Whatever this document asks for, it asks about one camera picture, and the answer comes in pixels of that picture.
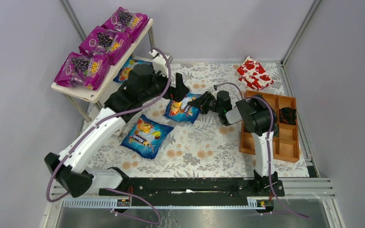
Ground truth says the blue candy bag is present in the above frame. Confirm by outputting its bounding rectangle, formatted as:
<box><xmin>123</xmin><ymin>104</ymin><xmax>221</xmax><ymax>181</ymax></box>
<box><xmin>163</xmin><ymin>93</ymin><xmax>201</xmax><ymax>123</ymax></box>
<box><xmin>120</xmin><ymin>114</ymin><xmax>174</xmax><ymax>159</ymax></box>
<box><xmin>113</xmin><ymin>57</ymin><xmax>152</xmax><ymax>83</ymax></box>

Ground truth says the purple candy bag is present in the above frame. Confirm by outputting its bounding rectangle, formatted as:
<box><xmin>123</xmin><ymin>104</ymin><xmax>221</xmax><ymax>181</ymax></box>
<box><xmin>54</xmin><ymin>52</ymin><xmax>110</xmax><ymax>90</ymax></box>
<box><xmin>79</xmin><ymin>26</ymin><xmax>132</xmax><ymax>66</ymax></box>
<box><xmin>101</xmin><ymin>7</ymin><xmax>149</xmax><ymax>41</ymax></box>

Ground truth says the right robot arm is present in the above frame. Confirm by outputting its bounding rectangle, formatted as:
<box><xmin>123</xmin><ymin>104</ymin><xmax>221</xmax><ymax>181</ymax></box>
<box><xmin>187</xmin><ymin>91</ymin><xmax>278</xmax><ymax>190</ymax></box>

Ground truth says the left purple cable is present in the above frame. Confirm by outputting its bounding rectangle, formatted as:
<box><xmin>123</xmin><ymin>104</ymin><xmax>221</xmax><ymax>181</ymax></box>
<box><xmin>45</xmin><ymin>47</ymin><xmax>173</xmax><ymax>225</ymax></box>

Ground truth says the red poppy folded cloth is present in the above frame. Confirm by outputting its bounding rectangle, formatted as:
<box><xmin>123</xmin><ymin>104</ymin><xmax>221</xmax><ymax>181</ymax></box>
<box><xmin>236</xmin><ymin>56</ymin><xmax>275</xmax><ymax>91</ymax></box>

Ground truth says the white two-tier shelf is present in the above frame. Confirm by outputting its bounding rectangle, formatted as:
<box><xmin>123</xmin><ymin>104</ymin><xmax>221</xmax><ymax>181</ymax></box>
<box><xmin>51</xmin><ymin>19</ymin><xmax>155</xmax><ymax>124</ymax></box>

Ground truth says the wooden compartment tray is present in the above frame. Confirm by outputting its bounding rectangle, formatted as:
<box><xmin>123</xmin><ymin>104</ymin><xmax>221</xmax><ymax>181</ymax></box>
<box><xmin>239</xmin><ymin>90</ymin><xmax>300</xmax><ymax>163</ymax></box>

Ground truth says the floral table mat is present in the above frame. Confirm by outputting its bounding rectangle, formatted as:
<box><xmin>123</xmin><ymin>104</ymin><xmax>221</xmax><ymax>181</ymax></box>
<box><xmin>70</xmin><ymin>62</ymin><xmax>311</xmax><ymax>179</ymax></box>

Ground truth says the aluminium frame post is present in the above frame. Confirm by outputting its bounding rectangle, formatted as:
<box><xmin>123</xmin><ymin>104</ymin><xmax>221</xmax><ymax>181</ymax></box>
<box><xmin>281</xmin><ymin>0</ymin><xmax>323</xmax><ymax>65</ymax></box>

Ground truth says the black orange rolled item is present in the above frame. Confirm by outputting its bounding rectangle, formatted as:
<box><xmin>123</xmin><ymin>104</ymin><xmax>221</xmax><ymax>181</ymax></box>
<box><xmin>279</xmin><ymin>107</ymin><xmax>297</xmax><ymax>125</ymax></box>

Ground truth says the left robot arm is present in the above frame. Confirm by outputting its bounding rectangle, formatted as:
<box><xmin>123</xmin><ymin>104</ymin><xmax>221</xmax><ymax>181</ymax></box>
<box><xmin>44</xmin><ymin>48</ymin><xmax>189</xmax><ymax>202</ymax></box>

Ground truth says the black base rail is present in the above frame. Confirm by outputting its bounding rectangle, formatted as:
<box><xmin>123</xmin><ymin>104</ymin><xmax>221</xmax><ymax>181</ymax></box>
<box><xmin>117</xmin><ymin>178</ymin><xmax>270</xmax><ymax>207</ymax></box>

